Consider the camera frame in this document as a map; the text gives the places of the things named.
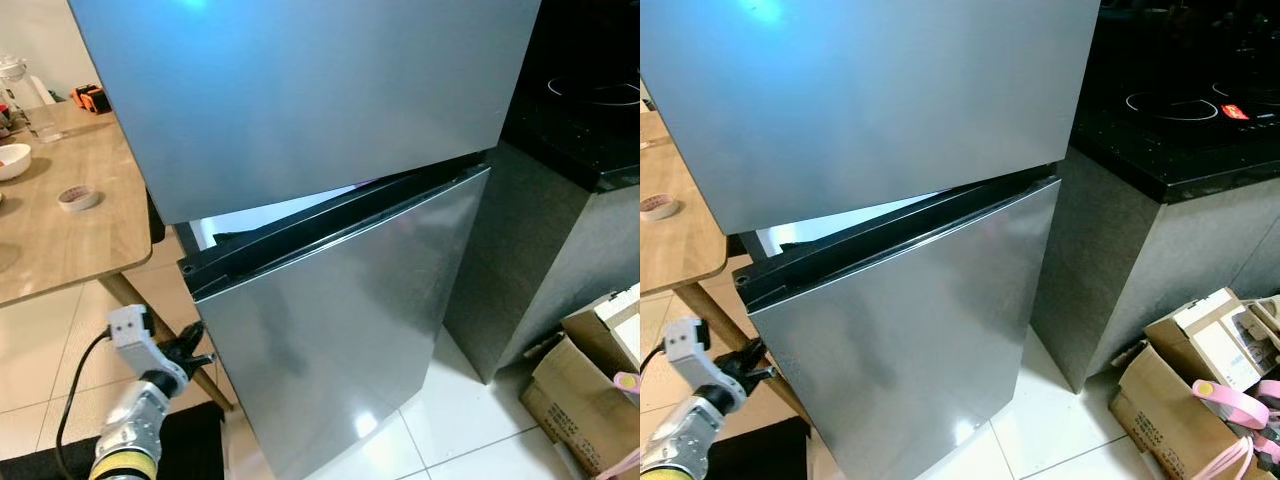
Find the silver fridge door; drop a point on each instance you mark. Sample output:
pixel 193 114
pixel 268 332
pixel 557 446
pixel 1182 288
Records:
pixel 870 110
pixel 300 100
pixel 330 330
pixel 900 340

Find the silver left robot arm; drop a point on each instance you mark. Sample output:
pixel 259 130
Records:
pixel 690 440
pixel 130 430

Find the black floor mat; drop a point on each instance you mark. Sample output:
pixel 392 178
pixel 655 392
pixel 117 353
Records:
pixel 195 450
pixel 770 455

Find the cardboard box white label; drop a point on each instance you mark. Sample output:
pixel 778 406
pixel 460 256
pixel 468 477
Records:
pixel 1215 345
pixel 610 325

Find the beige tape roll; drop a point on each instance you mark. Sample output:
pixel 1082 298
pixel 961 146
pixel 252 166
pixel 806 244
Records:
pixel 673 211
pixel 62 199

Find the large brown cardboard box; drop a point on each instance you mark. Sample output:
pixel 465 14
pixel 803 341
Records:
pixel 1165 420
pixel 575 410

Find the dark grey cabinet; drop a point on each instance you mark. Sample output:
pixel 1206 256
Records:
pixel 540 260
pixel 1150 270

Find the white bowl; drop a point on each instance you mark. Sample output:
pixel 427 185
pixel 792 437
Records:
pixel 12 162

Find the orange black device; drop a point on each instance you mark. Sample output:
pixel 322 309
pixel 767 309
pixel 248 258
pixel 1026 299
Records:
pixel 92 99

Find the clear sports bottle black print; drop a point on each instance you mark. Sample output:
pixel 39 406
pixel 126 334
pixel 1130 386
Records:
pixel 42 115

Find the black induction cooktop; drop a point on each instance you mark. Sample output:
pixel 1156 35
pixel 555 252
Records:
pixel 1180 150
pixel 590 130

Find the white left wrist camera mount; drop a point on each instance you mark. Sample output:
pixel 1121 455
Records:
pixel 687 340
pixel 130 325

